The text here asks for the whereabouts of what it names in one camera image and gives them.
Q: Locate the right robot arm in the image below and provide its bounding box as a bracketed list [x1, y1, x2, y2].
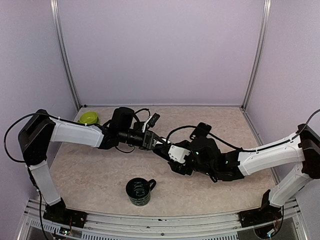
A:
[164, 124, 320, 222]

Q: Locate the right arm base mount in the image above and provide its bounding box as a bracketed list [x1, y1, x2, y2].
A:
[238, 205, 283, 228]

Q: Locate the aluminium frame post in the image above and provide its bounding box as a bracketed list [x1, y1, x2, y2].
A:
[241, 0, 272, 112]
[50, 0, 82, 111]

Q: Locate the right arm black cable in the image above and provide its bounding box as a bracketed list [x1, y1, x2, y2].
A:
[164, 108, 320, 183]

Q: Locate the front aluminium rail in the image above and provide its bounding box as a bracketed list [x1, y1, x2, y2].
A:
[13, 199, 311, 240]

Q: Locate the left aluminium frame post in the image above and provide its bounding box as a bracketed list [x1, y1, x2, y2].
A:
[50, 0, 82, 111]

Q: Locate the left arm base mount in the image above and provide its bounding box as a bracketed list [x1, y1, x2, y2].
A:
[43, 205, 88, 229]

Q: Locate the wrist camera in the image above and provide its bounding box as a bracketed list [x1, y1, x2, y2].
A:
[142, 113, 160, 133]
[168, 145, 191, 165]

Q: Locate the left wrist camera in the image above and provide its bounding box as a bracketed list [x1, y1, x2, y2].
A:
[142, 113, 160, 133]

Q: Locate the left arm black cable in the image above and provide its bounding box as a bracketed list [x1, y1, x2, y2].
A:
[3, 107, 151, 240]

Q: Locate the right aluminium frame post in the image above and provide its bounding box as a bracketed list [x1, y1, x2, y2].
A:
[241, 0, 272, 112]

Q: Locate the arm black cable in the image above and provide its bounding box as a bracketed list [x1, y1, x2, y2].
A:
[3, 107, 151, 240]
[164, 108, 320, 183]

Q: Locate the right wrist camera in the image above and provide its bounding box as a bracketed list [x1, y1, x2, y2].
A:
[168, 145, 191, 165]

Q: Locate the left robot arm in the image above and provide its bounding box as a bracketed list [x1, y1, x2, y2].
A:
[18, 107, 160, 223]

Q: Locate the black phone case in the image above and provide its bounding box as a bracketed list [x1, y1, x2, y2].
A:
[189, 122, 212, 141]

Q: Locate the silver edged black phone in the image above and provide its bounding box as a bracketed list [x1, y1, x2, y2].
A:
[152, 139, 172, 162]

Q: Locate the green plastic bowl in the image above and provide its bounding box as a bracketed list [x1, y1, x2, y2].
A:
[79, 111, 99, 119]

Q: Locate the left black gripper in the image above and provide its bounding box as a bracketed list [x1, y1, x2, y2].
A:
[119, 128, 168, 151]

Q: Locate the black mug green print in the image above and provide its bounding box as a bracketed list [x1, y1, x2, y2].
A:
[125, 177, 157, 207]

